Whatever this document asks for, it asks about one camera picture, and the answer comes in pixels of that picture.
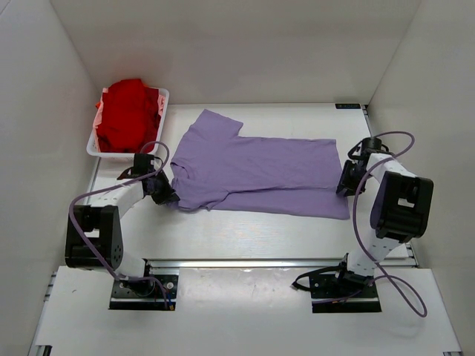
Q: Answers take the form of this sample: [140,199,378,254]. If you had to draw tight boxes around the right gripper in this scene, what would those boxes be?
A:
[337,160,373,197]

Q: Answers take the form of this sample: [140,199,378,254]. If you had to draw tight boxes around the purple t-shirt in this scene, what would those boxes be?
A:
[170,110,350,220]

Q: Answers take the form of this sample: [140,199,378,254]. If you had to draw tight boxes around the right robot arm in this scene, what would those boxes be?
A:
[332,153,433,297]

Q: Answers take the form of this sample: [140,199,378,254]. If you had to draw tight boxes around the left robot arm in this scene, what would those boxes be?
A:
[65,171,179,295]

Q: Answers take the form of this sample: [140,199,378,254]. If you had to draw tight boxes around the black label on table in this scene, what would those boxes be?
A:
[335,103,361,110]

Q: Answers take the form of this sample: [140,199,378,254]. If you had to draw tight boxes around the red t-shirt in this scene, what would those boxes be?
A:
[96,79,159,154]

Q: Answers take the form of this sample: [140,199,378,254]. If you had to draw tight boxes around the white plastic basket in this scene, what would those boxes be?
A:
[86,88,170,162]

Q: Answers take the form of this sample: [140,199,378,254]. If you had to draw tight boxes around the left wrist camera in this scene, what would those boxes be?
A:
[117,154,162,180]

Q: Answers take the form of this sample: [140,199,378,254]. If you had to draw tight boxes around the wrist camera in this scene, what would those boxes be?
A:
[347,137,390,161]
[117,154,162,180]

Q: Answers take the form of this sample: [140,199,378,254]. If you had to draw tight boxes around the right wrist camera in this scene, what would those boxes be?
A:
[347,137,390,161]

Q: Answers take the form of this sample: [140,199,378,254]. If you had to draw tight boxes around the aluminium rail front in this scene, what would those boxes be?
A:
[149,259,340,268]

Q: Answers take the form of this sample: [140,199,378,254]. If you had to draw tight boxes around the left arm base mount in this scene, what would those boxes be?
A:
[109,265,179,312]

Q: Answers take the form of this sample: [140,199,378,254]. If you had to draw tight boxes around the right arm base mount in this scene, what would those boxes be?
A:
[292,262,382,314]

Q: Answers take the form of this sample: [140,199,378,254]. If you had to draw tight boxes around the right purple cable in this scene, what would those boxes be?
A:
[351,130,428,318]

